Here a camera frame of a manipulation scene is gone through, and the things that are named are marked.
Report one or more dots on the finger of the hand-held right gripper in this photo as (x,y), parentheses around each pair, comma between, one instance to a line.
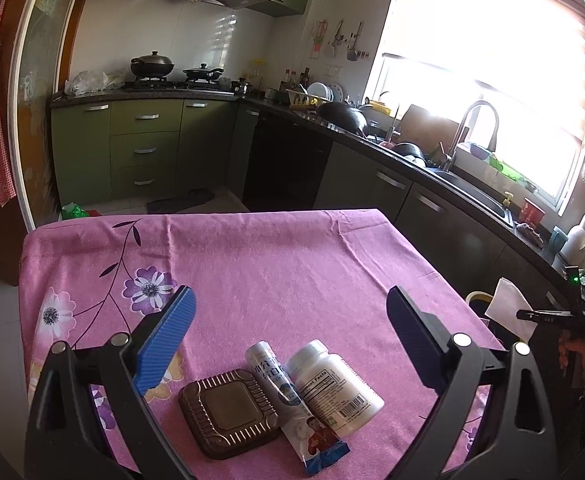
(542,316)

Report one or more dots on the white toothpaste tube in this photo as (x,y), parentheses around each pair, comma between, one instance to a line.
(297,425)

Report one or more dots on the dark base cabinet run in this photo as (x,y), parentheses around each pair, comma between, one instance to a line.
(362,195)

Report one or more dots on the green base cabinet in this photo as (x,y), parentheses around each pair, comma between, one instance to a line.
(142,150)

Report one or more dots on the hanging kitchen utensils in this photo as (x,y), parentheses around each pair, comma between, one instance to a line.
(340,40)

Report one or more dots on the yellow-rimmed black trash bin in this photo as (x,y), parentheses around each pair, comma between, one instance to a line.
(497,327)

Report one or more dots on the green plastic bag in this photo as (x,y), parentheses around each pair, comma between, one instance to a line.
(75,211)

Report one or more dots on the brown plastic tray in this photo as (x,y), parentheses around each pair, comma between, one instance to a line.
(227,412)

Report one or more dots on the window with blind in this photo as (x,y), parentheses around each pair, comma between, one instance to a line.
(497,50)

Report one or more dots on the crumpled plastic bag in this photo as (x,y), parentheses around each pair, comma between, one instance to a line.
(92,82)

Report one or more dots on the steel kitchen sink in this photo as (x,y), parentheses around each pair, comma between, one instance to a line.
(472,190)

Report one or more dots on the metal kettle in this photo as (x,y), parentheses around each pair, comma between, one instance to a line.
(243,87)

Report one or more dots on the steel kitchen faucet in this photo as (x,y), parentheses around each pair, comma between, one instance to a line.
(472,110)

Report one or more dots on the red cup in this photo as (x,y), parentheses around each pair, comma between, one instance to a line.
(530,212)

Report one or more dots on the pink floral tablecloth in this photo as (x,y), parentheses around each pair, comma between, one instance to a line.
(272,270)

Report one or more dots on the gas stove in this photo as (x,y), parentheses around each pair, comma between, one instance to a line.
(177,85)

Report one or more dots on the black lidded frying pan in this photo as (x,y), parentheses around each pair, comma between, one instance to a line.
(202,73)

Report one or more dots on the dish rack with plates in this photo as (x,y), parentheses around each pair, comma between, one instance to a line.
(317,94)

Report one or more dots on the dark floor mat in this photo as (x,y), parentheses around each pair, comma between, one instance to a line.
(180,201)

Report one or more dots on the wooden cutting board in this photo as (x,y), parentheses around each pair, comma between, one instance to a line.
(422,125)

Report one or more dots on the white tissue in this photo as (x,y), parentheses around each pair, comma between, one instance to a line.
(510,310)

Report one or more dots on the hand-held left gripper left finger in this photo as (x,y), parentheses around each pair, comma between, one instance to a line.
(167,340)

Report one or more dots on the large black wok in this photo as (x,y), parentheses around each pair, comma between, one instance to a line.
(345,115)

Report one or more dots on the black lidded wok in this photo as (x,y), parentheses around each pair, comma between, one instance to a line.
(151,65)

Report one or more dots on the white plastic bottle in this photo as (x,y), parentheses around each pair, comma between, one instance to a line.
(580,240)

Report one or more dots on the glass sliding door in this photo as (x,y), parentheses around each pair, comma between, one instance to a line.
(37,110)

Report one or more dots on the white pill bottle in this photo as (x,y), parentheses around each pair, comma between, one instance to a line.
(332,390)

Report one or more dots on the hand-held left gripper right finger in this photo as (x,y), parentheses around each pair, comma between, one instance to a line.
(412,340)

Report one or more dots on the blue cup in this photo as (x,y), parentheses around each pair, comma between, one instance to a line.
(558,245)

